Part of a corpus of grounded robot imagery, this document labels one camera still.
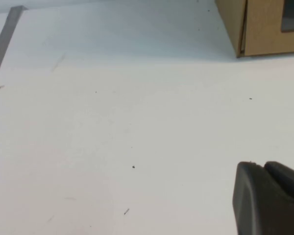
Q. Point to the brown cardboard shoe box shell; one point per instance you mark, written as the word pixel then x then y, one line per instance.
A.
pixel 230 19

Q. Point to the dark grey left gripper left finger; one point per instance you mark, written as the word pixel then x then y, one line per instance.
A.
pixel 259 208

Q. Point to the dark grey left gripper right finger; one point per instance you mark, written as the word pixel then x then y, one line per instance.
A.
pixel 286 181

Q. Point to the cardboard drawer with window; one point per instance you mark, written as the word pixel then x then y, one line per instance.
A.
pixel 264 36

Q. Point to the grey table edge rail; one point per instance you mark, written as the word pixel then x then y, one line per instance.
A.
pixel 5 41

